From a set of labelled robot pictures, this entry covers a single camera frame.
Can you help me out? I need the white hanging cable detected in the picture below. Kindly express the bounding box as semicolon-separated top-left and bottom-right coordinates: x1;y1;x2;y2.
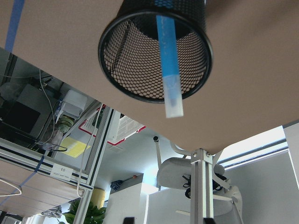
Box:
76;105;105;198

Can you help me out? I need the yellow paper sheet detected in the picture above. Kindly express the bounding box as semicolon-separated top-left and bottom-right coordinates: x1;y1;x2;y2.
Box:
59;137;86;158

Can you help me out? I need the aluminium shelf frame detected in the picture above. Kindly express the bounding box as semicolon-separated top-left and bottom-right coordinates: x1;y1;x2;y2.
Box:
0;106;115;224

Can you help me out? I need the black box under table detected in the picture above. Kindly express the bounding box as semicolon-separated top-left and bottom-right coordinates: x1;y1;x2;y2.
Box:
3;84;57;141

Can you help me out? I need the green potted plant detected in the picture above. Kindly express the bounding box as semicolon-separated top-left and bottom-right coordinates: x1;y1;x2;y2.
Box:
58;198;107;224

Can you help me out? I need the white office chair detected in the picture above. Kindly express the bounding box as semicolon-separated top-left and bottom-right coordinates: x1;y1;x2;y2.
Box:
153;136;243;224

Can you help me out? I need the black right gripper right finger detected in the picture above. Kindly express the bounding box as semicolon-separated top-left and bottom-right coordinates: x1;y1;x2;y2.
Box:
203;217;214;224

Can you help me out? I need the blue marker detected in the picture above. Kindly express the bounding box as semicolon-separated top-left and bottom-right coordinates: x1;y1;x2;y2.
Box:
156;15;184;118

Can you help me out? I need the near black mesh cup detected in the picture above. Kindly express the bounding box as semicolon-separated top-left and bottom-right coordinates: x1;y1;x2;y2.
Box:
98;0;213;103

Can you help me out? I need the aluminium table leg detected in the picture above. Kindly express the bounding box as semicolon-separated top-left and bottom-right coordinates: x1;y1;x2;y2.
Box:
190;148;214;224

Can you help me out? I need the white plastic container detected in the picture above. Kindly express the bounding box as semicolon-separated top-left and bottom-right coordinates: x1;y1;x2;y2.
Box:
61;90;87;119

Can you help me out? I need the white perforated panel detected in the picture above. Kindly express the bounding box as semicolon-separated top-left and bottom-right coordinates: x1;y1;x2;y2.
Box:
111;114;146;145

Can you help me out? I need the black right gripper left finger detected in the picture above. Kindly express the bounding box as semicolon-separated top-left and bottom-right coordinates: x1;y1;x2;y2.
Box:
123;217;135;224

